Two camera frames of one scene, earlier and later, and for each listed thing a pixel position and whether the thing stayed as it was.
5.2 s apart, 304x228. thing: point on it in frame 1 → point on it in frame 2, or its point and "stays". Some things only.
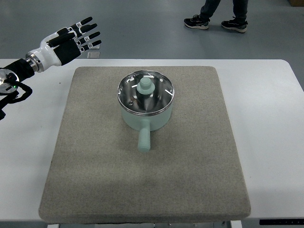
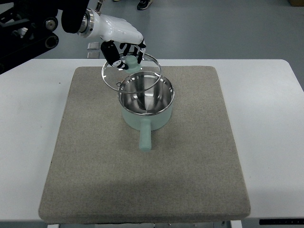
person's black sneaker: (196, 21) → (143, 4)
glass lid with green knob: (145, 91) → (137, 77)
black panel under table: (281, 222) stays
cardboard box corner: (297, 3) stays
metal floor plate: (93, 55) stays
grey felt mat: (192, 172) stays
